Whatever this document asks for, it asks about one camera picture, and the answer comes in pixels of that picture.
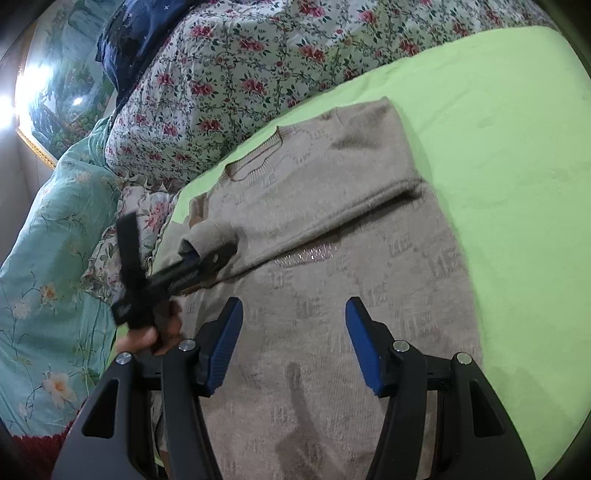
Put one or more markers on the green bed sheet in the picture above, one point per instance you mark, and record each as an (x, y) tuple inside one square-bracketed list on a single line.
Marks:
[(508, 184)]

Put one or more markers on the dark red cloth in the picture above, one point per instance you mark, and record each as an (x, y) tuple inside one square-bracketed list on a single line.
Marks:
[(39, 454)]

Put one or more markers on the navy star print cloth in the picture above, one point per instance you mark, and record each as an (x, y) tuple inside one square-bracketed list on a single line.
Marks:
[(138, 41)]

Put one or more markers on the beige knit sweater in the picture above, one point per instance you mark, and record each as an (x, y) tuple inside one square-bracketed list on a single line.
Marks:
[(323, 212)]

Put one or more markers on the person's left hand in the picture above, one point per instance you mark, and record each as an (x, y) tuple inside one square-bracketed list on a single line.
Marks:
[(141, 340)]

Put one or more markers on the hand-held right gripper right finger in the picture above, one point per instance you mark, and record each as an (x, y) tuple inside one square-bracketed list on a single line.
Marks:
[(364, 342)]

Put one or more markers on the red flower print quilt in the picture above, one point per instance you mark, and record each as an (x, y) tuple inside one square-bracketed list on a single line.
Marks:
[(221, 92)]

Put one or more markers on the framed landscape wall picture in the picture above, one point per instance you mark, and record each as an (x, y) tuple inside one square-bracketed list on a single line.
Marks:
[(64, 78)]

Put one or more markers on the ruffled floral pillow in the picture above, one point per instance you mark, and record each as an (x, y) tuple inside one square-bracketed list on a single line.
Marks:
[(147, 212)]

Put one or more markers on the teal floral pillow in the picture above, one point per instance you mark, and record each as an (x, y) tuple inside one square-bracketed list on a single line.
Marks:
[(51, 258)]

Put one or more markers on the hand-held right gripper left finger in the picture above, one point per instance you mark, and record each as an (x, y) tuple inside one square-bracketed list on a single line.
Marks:
[(226, 342)]

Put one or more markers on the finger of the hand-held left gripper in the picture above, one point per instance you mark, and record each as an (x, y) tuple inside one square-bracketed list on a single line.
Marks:
[(210, 263)]

